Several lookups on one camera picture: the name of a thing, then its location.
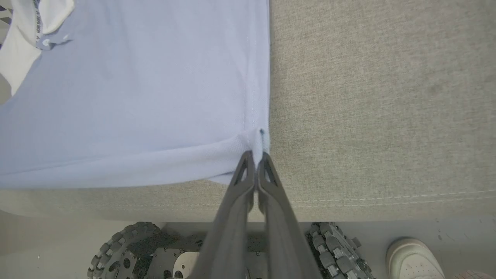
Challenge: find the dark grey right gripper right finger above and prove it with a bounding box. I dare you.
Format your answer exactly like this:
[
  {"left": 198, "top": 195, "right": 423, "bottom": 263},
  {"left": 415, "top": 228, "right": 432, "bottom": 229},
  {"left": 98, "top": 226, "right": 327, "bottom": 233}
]
[{"left": 256, "top": 152, "right": 323, "bottom": 279}]

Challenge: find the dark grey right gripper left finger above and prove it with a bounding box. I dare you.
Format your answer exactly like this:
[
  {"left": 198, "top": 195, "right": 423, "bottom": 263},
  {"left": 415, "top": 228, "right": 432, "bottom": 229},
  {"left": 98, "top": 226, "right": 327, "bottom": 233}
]
[{"left": 189, "top": 150, "right": 257, "bottom": 279}]

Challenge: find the light blue polo shirt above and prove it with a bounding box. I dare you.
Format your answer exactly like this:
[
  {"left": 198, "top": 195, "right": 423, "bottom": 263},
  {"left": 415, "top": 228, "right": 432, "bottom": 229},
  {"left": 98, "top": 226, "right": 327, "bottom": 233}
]
[{"left": 0, "top": 0, "right": 271, "bottom": 189}]

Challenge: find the grey omni wheel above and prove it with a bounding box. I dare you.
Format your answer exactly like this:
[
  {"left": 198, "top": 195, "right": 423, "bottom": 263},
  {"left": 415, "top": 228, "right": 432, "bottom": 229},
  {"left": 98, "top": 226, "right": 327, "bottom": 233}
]
[
  {"left": 309, "top": 221, "right": 375, "bottom": 279},
  {"left": 87, "top": 221, "right": 162, "bottom": 279}
]

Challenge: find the white sneaker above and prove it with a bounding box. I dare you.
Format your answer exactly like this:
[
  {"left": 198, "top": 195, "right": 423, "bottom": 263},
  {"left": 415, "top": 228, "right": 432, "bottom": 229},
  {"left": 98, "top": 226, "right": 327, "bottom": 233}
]
[{"left": 385, "top": 237, "right": 447, "bottom": 279}]

